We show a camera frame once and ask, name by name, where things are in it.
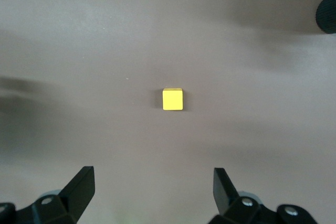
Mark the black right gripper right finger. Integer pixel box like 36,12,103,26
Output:
208,167,318,224

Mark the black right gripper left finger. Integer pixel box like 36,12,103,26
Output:
0,166,96,224

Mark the yellow wooden block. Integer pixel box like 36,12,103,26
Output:
162,88,184,112

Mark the brown table cover sheet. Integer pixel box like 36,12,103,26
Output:
0,0,336,224

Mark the black cylindrical object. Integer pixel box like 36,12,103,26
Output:
316,0,336,35

